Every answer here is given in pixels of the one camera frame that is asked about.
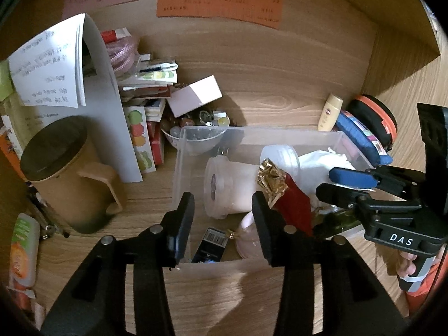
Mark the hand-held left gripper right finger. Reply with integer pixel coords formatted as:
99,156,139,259
251,191,408,336

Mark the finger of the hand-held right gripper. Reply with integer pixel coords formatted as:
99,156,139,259
315,181,377,215
329,166,423,201

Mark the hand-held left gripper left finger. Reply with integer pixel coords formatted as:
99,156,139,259
40,192,195,336

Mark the pink round pouch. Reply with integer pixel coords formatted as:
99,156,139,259
228,211,269,260

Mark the small blue barcode box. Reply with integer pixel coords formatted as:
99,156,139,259
191,227,228,265

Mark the red pouch with gold bow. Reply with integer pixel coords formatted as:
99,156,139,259
257,158,314,237

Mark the clear plastic jar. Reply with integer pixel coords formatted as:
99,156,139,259
204,156,267,220

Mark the clear plastic bin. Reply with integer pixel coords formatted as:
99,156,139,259
171,126,376,272

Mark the person's right forearm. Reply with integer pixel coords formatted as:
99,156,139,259
404,247,447,317

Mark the person's right hand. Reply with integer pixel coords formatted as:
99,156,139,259
396,250,419,278

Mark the small dark green bottle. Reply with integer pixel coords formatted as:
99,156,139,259
312,210,362,239

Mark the blue pencil case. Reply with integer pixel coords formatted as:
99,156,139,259
335,110,393,167

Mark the black orange round case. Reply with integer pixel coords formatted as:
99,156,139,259
350,94,399,153

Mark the white lidded plastic cup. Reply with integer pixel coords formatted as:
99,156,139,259
259,145,301,180

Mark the cream tube bottle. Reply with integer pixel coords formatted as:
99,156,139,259
317,93,344,132

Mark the red slim box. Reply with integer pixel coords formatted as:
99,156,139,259
147,121,165,166

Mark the clear bowl of beads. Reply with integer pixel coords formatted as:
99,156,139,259
160,110,230,157

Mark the fruit picture box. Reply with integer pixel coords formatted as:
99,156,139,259
123,106,157,174

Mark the tan mug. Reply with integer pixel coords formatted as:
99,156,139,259
31,138,128,235

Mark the small card box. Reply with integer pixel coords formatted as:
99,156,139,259
144,98,167,123

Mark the dark pen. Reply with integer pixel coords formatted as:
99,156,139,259
27,182,71,239

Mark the small pink box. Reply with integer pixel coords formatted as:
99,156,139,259
167,75,223,118

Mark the dark red flat packet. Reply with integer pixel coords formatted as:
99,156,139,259
129,86,172,99

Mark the dark round mug lid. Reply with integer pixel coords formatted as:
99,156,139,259
20,116,88,183

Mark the green orange wipes packet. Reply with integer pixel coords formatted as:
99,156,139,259
9,213,41,288

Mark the white green printed packet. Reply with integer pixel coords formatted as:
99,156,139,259
137,59,178,85

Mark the orange white packet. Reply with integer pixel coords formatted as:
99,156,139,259
0,115,29,183

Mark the red white box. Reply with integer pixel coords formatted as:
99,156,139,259
100,28,132,43

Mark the orange paper note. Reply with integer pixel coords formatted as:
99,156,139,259
156,0,284,31

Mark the white folded paper booklet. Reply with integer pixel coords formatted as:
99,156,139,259
8,13,144,183

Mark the pale green carton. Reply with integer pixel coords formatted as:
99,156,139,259
0,59,19,103

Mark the pink coiled hose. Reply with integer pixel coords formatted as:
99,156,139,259
107,37,141,73

